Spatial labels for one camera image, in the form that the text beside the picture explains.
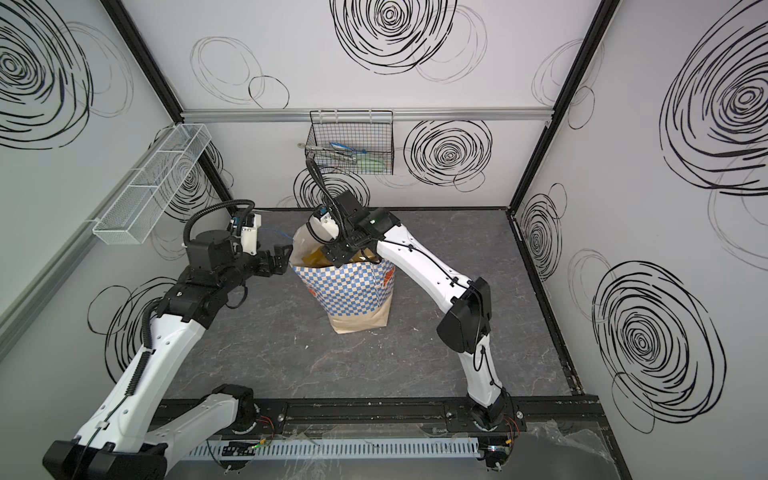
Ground blue checkered paper bag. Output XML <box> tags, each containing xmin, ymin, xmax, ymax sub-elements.
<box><xmin>290</xmin><ymin>226</ymin><xmax>396</xmax><ymax>334</ymax></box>

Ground yellow snack bag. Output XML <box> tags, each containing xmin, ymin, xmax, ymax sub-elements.
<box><xmin>302</xmin><ymin>248</ymin><xmax>381</xmax><ymax>268</ymax></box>

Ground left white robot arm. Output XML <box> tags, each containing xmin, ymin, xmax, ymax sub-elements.
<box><xmin>42</xmin><ymin>199</ymin><xmax>292</xmax><ymax>479</ymax></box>

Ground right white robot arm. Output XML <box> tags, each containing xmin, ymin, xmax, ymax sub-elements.
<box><xmin>307</xmin><ymin>191</ymin><xmax>512</xmax><ymax>430</ymax></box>

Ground green pouch in basket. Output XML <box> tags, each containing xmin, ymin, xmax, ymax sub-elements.
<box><xmin>348</xmin><ymin>152</ymin><xmax>391</xmax><ymax>174</ymax></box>

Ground blue item in basket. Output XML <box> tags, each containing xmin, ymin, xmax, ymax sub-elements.
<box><xmin>330</xmin><ymin>142</ymin><xmax>355</xmax><ymax>152</ymax></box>

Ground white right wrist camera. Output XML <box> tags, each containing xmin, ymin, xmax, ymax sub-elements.
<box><xmin>308</xmin><ymin>206</ymin><xmax>339</xmax><ymax>244</ymax></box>

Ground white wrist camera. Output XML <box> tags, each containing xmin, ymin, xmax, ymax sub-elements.
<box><xmin>229</xmin><ymin>212</ymin><xmax>261</xmax><ymax>256</ymax></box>
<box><xmin>308</xmin><ymin>206</ymin><xmax>339</xmax><ymax>244</ymax></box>

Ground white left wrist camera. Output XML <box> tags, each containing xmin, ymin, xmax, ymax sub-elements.
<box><xmin>229</xmin><ymin>212</ymin><xmax>261</xmax><ymax>256</ymax></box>

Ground black wire wall basket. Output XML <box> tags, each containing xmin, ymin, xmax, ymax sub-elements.
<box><xmin>302</xmin><ymin>120</ymin><xmax>395</xmax><ymax>175</ymax></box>

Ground clear acrylic wall shelf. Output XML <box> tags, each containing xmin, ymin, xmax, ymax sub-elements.
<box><xmin>92</xmin><ymin>124</ymin><xmax>211</xmax><ymax>245</ymax></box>

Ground aluminium wall rail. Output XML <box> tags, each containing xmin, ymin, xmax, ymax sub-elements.
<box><xmin>181</xmin><ymin>106</ymin><xmax>554</xmax><ymax>123</ymax></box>

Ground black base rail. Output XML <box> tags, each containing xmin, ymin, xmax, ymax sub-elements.
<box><xmin>152</xmin><ymin>394</ymin><xmax>607</xmax><ymax>434</ymax></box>

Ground white slotted cable duct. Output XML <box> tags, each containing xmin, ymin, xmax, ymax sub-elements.
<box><xmin>183</xmin><ymin>438</ymin><xmax>481</xmax><ymax>462</ymax></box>

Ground black corner frame post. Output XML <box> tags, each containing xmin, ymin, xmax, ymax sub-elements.
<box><xmin>99</xmin><ymin>0</ymin><xmax>234</xmax><ymax>201</ymax></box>

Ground right black corner post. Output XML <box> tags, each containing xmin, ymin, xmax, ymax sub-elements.
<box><xmin>508</xmin><ymin>0</ymin><xmax>622</xmax><ymax>212</ymax></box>

